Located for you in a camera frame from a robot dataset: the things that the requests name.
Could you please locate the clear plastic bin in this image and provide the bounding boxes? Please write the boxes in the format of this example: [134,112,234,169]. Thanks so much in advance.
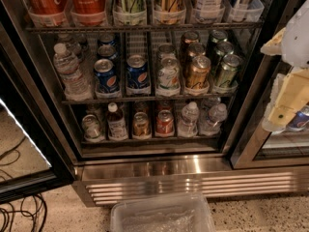
[110,192,216,232]

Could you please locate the right glass fridge door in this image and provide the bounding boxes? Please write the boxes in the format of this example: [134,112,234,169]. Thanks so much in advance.
[231,0,309,169]

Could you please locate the middle wire shelf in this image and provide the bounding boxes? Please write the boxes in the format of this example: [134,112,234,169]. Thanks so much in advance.
[62,93,235,105]

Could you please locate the clear water bottle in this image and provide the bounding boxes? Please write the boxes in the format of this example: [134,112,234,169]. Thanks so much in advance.
[58,34,84,63]
[53,43,93,102]

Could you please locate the right water bottle bottom shelf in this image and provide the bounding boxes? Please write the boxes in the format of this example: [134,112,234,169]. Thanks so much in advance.
[199,103,227,136]

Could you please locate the white green can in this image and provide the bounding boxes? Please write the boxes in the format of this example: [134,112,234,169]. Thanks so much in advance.
[157,57,180,91]
[156,43,176,62]

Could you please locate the front left Pepsi can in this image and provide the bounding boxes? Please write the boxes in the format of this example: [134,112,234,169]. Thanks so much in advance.
[94,59,120,94]

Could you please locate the gold can bottom shelf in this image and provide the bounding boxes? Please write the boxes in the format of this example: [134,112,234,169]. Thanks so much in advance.
[132,112,151,138]

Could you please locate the blue Pepsi can centre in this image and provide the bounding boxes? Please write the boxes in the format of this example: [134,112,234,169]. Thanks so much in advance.
[126,54,151,95]

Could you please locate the silver green can bottom shelf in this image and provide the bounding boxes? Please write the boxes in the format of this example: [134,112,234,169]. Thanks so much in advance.
[82,114,104,142]

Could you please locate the left water bottle bottom shelf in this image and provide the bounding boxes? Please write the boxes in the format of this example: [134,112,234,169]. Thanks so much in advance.
[178,101,199,137]

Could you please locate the orange can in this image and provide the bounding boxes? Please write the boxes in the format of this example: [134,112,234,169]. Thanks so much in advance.
[185,43,206,68]
[179,31,200,62]

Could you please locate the stainless fridge base grille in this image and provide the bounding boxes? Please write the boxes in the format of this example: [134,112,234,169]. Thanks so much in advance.
[72,155,309,207]

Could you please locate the middle orange can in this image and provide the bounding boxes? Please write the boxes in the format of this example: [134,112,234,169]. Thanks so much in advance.
[185,43,206,68]

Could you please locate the black floor cables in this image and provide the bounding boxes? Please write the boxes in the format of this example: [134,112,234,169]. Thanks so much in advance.
[0,192,48,232]

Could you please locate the rear orange can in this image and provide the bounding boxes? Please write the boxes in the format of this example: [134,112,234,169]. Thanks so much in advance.
[179,31,200,62]

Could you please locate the middle green can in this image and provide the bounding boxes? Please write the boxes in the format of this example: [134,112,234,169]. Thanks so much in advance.
[211,42,235,73]

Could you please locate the front white green can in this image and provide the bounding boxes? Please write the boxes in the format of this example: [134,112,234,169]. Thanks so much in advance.
[157,57,180,91]

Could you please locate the rear clear water bottle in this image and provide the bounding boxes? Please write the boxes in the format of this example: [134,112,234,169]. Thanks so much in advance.
[58,34,84,63]

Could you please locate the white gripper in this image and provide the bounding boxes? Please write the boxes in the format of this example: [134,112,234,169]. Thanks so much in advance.
[260,28,309,132]

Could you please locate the red can bottom shelf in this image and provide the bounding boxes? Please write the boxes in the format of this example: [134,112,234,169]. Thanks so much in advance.
[155,110,174,136]

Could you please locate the water bottle shelf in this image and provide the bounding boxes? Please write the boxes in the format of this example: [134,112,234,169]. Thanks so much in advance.
[178,101,199,137]
[199,103,227,136]

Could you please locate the rear left Pepsi can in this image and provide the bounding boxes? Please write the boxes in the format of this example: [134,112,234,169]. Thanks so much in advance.
[98,33,117,46]

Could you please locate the top wire shelf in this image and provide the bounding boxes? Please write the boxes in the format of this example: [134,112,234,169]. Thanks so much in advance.
[26,21,263,34]

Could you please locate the open glass fridge door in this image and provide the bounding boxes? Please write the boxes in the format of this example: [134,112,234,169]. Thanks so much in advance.
[0,5,73,203]

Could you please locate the Pepsi can behind right door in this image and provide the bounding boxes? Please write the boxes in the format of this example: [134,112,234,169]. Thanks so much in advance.
[287,105,309,131]

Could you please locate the orange can shelf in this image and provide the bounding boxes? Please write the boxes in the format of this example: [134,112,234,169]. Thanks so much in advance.
[185,55,211,90]

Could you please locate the wire shelf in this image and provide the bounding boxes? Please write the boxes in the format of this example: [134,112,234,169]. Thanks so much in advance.
[26,21,263,34]
[62,93,235,105]

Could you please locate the brown tea bottle bottom shelf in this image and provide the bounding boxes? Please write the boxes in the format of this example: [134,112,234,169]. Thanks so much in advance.
[107,102,127,141]

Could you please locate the middle left Pepsi can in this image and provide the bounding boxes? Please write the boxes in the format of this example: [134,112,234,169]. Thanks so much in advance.
[97,44,118,62]

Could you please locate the rear white green can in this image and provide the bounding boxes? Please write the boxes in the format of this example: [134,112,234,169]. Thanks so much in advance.
[156,43,176,62]

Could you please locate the front clear water bottle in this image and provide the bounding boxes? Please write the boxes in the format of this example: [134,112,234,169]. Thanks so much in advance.
[53,43,93,102]

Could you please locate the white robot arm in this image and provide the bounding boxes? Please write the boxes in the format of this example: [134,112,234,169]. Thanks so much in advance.
[261,0,309,132]

